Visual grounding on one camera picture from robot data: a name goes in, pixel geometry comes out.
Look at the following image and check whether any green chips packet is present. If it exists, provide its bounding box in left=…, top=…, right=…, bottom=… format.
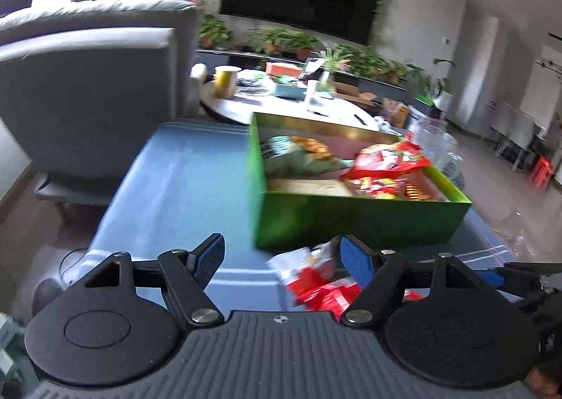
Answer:
left=262, top=136, right=349, bottom=177

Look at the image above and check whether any yellow can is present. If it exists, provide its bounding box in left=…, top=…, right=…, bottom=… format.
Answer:
left=213, top=66, right=242, bottom=98

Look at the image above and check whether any large red snack packet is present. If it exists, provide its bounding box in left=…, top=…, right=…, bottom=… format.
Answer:
left=350, top=141, right=433, bottom=181

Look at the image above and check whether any open cardboard box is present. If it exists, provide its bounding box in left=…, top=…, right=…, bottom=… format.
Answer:
left=333, top=83, right=379, bottom=106

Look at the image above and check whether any green cardboard box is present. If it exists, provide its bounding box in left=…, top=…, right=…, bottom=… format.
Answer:
left=247, top=112, right=473, bottom=250

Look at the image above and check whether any grey armchair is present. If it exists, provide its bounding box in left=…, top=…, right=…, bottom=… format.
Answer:
left=0, top=0, right=199, bottom=207

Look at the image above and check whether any red yellow snack packet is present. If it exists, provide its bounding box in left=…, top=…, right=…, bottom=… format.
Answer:
left=344, top=176, right=449, bottom=203

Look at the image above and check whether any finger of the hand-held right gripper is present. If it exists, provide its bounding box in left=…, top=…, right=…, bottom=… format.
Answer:
left=476, top=262, right=562, bottom=294

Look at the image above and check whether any spider plant in glass vase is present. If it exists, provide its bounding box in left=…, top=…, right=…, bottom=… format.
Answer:
left=315, top=47, right=353, bottom=93

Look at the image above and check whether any potted green plant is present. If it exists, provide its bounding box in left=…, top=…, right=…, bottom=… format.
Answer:
left=197, top=14, right=232, bottom=49
left=245, top=27, right=318, bottom=61
left=346, top=47, right=410, bottom=84

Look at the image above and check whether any orange box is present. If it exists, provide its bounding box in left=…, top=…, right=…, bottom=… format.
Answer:
left=265, top=61, right=305, bottom=78

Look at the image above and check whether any tall plant in white planter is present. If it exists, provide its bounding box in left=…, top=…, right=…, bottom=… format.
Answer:
left=420, top=58, right=456, bottom=113

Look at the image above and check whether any red plastic stool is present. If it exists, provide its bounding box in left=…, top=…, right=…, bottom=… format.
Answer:
left=528, top=157, right=555, bottom=190

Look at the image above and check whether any glass mug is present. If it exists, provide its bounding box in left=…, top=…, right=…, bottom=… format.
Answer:
left=407, top=117, right=458, bottom=172

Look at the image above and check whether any sliced bread packet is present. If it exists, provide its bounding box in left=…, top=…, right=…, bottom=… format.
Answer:
left=267, top=178, right=357, bottom=198

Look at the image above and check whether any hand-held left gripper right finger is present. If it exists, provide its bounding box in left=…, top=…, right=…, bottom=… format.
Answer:
left=340, top=236, right=499, bottom=325

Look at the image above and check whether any red striped snack packet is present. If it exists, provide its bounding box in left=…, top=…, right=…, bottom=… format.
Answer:
left=267, top=243, right=424, bottom=321

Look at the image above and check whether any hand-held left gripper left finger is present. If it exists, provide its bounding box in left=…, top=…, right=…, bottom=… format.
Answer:
left=61, top=233, right=226, bottom=326

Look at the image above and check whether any blue tray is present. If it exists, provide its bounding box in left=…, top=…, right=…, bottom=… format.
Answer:
left=271, top=78, right=309, bottom=100

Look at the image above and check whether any white round table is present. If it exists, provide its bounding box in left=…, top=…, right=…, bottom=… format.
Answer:
left=200, top=73, right=398, bottom=133

